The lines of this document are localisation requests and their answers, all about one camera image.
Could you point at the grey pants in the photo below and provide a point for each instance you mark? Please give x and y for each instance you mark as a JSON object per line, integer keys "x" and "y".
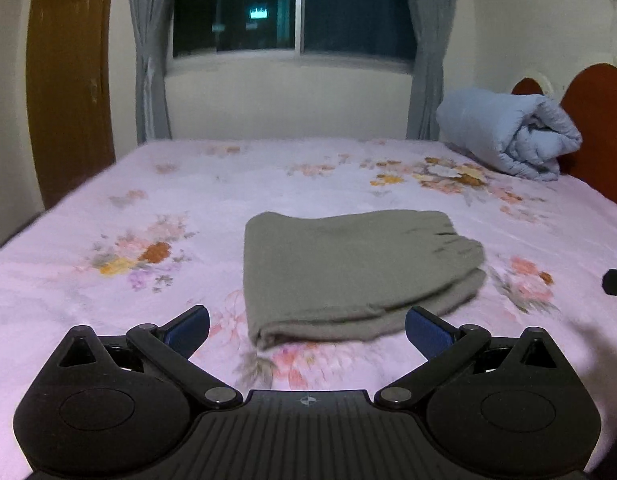
{"x": 353, "y": 277}

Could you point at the red wooden headboard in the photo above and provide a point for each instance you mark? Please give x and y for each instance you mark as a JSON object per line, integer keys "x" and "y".
{"x": 590, "y": 100}

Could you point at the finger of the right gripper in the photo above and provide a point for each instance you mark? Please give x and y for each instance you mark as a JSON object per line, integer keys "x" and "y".
{"x": 609, "y": 282}

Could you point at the left grey curtain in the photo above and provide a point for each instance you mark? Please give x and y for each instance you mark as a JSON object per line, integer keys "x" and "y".
{"x": 151, "y": 23}

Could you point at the pink floral bed sheet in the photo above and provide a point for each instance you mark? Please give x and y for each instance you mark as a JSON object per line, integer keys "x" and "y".
{"x": 162, "y": 230}

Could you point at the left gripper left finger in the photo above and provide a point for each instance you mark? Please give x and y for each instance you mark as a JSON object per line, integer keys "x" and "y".
{"x": 169, "y": 347}

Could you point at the brown wooden door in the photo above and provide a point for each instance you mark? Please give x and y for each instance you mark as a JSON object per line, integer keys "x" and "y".
{"x": 67, "y": 93}

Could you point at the window with white frame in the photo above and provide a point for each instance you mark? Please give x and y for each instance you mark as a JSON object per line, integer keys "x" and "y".
{"x": 378, "y": 29}

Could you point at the grey curtain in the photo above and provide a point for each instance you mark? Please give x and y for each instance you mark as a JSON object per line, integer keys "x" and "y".
{"x": 151, "y": 23}
{"x": 432, "y": 22}

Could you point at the right grey curtain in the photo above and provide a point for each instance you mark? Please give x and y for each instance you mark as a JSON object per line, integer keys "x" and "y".
{"x": 432, "y": 22}

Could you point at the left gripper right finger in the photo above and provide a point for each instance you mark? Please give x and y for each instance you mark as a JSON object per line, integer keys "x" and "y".
{"x": 448, "y": 350}

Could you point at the blue rolled duvet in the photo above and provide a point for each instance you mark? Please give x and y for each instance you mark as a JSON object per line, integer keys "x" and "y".
{"x": 522, "y": 136}

